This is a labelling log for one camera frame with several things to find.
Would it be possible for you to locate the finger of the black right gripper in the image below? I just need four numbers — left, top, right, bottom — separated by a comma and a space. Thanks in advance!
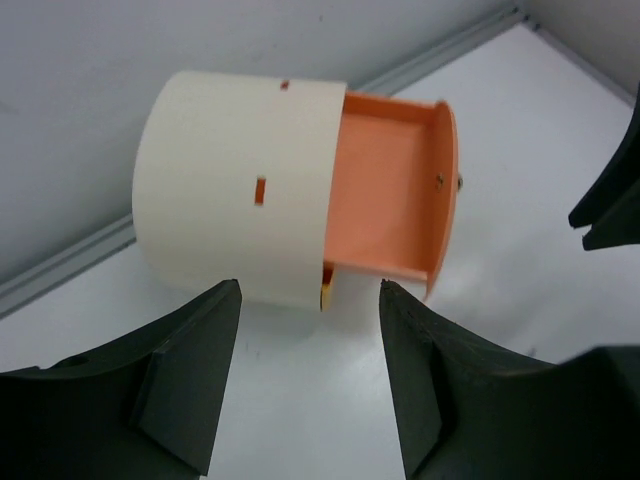
568, 95, 639, 228
583, 195, 639, 251

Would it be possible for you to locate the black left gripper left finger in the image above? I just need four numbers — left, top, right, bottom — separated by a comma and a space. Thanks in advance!
1, 280, 242, 479

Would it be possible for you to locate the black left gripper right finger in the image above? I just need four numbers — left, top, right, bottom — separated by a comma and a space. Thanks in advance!
379, 280, 639, 479

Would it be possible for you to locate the white round drawer cabinet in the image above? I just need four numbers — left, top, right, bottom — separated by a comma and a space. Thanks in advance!
132, 71, 460, 311

